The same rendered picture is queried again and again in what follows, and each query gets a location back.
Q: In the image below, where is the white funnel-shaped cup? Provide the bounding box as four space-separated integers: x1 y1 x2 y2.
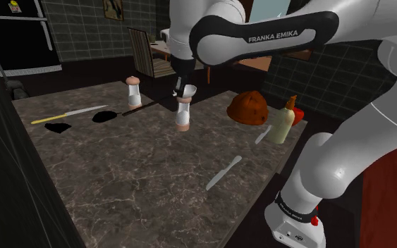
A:
181 84 198 99

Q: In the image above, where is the striped chair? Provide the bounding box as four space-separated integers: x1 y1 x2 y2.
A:
127 27 177 80

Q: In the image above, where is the white grinder with pink cap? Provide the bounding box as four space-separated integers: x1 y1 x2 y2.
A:
175 96 193 132
125 75 143 111

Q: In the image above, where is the brown bread loaf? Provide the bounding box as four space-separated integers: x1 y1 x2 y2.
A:
226 90 270 127

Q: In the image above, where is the pale blue window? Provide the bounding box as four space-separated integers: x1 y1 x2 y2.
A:
248 0 292 25

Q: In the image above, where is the small silver utensil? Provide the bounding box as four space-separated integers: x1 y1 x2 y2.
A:
254 125 273 145

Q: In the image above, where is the cream bottle with orange nozzle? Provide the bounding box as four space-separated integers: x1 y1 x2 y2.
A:
266 94 298 145

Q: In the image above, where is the silver butter knife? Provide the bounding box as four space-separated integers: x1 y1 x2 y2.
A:
205 155 243 192

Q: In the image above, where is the red round fruit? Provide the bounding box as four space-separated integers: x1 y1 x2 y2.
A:
292 106 305 127

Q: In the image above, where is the black flat thing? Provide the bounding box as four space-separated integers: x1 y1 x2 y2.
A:
44 122 72 135

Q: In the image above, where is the black fridge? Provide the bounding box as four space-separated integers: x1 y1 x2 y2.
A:
0 0 63 78

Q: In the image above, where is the framed wall picture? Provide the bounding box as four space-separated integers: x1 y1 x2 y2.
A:
102 0 125 22

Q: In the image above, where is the black long-handled ladle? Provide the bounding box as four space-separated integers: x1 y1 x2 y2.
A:
92 94 173 124

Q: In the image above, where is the yellow-handled knife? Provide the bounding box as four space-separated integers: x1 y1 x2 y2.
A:
30 104 109 125

